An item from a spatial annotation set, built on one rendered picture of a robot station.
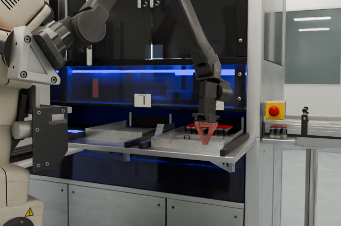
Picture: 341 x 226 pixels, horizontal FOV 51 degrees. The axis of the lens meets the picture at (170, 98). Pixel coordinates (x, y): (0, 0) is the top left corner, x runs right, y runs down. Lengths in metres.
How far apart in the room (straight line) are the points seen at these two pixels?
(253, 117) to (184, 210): 0.52
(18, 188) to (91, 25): 0.44
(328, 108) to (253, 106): 4.63
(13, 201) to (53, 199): 1.08
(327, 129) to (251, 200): 0.42
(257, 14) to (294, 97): 4.63
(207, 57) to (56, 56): 0.54
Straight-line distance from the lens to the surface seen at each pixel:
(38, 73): 0.83
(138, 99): 1.68
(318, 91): 6.09
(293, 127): 1.61
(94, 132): 1.50
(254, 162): 1.54
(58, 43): 0.84
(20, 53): 0.81
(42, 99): 1.85
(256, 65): 1.51
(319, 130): 1.61
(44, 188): 2.08
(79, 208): 1.97
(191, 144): 1.22
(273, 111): 1.47
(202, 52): 1.17
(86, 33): 0.87
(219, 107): 1.54
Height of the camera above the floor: 1.12
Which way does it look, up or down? 3 degrees down
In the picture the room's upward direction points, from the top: straight up
